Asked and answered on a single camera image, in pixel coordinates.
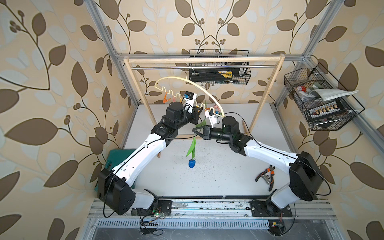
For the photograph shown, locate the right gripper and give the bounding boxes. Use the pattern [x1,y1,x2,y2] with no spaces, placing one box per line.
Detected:
[193,124,233,143]

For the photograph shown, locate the pink end clothespin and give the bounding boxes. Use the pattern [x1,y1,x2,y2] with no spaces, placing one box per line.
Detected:
[214,105,224,117]

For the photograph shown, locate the yellow clip hanger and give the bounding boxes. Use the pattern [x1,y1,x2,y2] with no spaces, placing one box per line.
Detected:
[154,76,225,118]

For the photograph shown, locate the blue artificial tulip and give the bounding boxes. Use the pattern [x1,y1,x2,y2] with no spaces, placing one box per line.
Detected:
[186,119,207,169]

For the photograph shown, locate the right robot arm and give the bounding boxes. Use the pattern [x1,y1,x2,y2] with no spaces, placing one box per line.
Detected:
[193,117,324,209]

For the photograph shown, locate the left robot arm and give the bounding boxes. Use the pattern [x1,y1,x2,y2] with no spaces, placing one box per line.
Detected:
[98,102,203,216]

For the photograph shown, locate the wooden clothes rack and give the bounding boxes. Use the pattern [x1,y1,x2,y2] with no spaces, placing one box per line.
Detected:
[123,53,286,159]

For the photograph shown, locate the black yellow box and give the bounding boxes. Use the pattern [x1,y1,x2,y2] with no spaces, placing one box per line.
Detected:
[189,62,252,83]

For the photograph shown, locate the green plastic case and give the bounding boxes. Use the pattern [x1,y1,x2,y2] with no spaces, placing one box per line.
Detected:
[90,149,136,193]

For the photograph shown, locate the white folded cloth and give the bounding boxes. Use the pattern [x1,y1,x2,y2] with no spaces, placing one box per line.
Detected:
[309,89,359,101]

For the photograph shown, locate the connector box in basket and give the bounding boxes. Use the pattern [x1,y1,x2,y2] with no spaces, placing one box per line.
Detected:
[308,101,347,120]

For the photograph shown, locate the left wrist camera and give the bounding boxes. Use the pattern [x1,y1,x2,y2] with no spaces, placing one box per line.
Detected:
[184,91,197,114]

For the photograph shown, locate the back black wire basket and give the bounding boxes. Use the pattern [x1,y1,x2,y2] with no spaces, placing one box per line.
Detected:
[189,49,252,85]

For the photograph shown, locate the black wire basket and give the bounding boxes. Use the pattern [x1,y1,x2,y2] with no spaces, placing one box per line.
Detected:
[189,49,252,85]
[284,63,365,131]

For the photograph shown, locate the orange handled pliers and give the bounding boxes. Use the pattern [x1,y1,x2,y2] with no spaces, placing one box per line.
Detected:
[255,165,275,192]

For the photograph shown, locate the right black wire basket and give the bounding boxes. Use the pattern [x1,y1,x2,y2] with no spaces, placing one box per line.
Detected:
[284,63,365,131]

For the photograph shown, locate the metal base rail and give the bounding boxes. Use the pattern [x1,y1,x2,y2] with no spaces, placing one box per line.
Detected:
[87,196,338,220]

